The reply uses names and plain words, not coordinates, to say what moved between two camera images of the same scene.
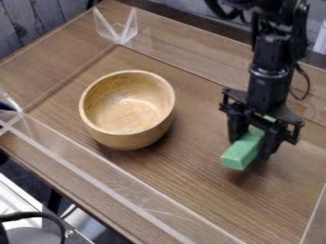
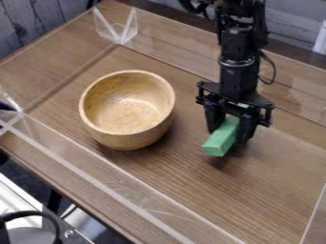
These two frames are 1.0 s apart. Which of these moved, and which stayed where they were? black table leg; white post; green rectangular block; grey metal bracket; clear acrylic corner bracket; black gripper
Moved: green rectangular block; black gripper
Stayed: white post; clear acrylic corner bracket; grey metal bracket; black table leg
